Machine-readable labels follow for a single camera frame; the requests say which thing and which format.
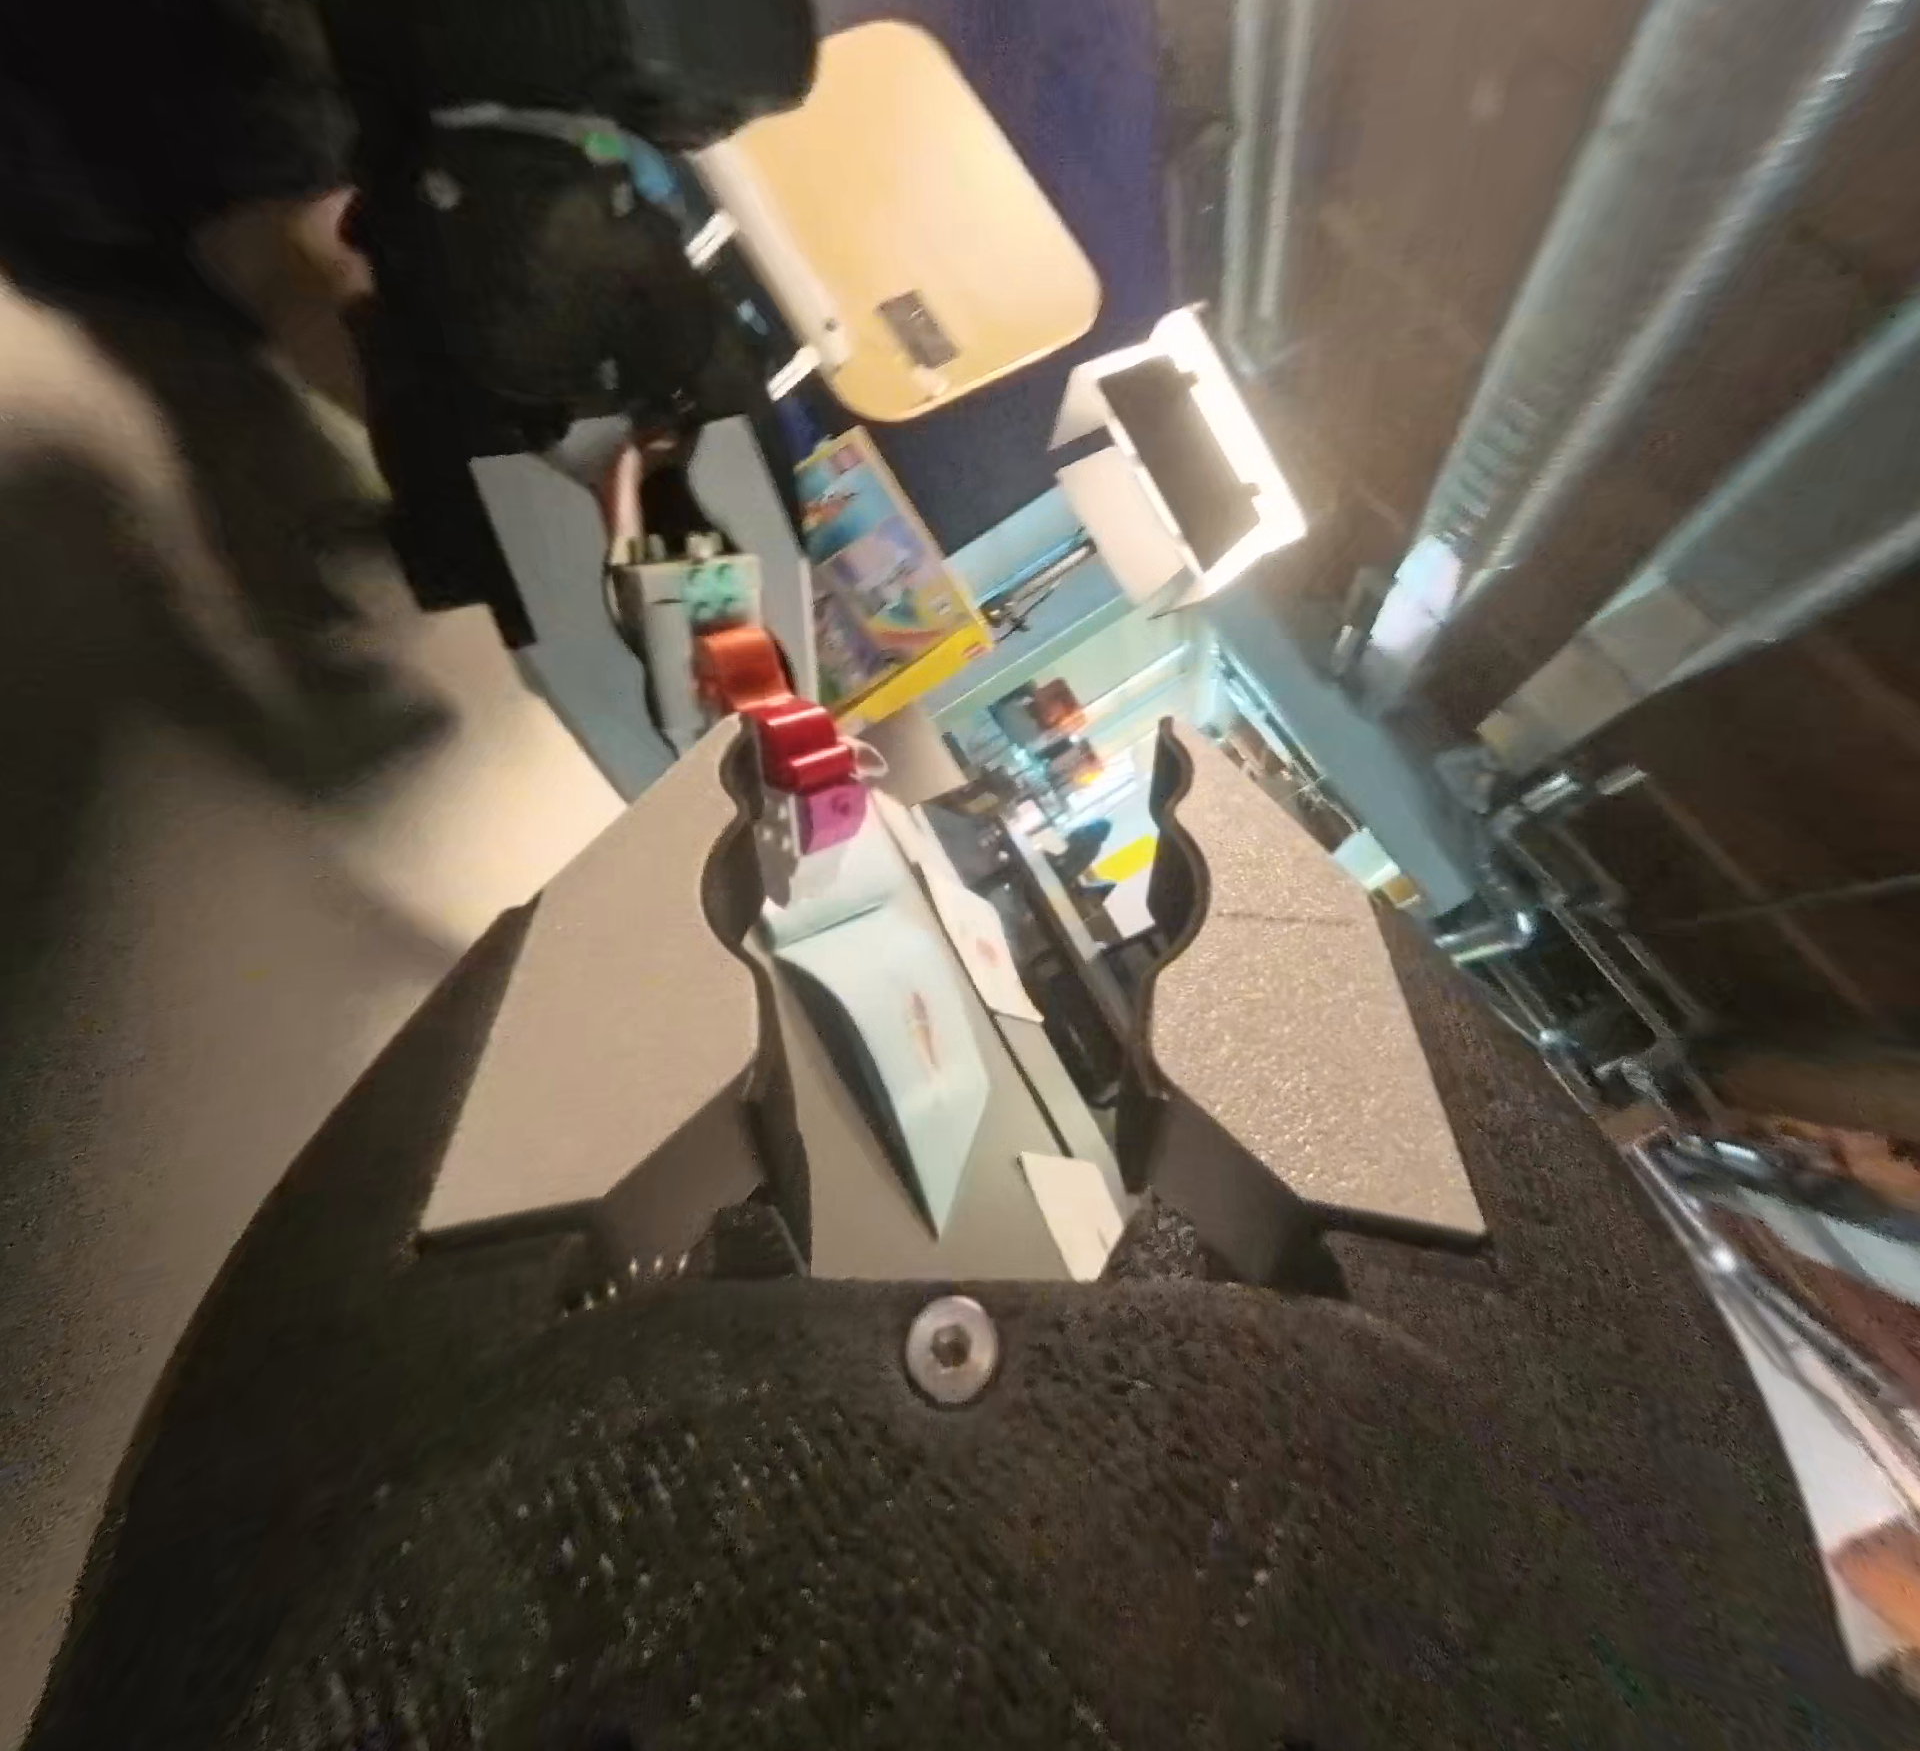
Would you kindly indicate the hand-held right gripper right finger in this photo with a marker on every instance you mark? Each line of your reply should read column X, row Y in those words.
column 1306, row 1032

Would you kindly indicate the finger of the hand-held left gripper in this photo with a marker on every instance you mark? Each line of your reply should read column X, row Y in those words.
column 556, row 580
column 766, row 491

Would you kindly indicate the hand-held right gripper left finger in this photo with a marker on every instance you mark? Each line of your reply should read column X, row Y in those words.
column 601, row 1032

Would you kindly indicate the white orange red lego model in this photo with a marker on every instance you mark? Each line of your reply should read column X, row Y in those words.
column 787, row 738

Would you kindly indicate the person's left forearm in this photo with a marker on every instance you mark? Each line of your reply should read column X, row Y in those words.
column 136, row 55

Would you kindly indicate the yellow lego set box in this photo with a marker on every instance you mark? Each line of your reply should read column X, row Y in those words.
column 886, row 580

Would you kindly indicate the person's left hand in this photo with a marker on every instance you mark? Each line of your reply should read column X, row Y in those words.
column 622, row 498

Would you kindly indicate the white paper sheet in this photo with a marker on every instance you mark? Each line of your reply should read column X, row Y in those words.
column 1074, row 1211

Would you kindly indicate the open pale blue instruction booklet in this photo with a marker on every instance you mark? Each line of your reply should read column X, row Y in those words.
column 900, row 1077

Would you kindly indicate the white box ceiling light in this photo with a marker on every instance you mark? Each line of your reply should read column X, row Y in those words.
column 1118, row 530

